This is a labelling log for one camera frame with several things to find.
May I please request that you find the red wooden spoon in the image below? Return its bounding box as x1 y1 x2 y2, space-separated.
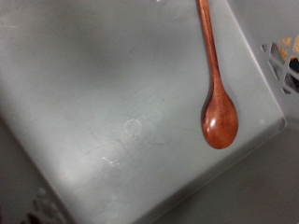
196 0 240 150

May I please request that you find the grey plastic crate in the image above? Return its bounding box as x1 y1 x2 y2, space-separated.
0 0 299 224

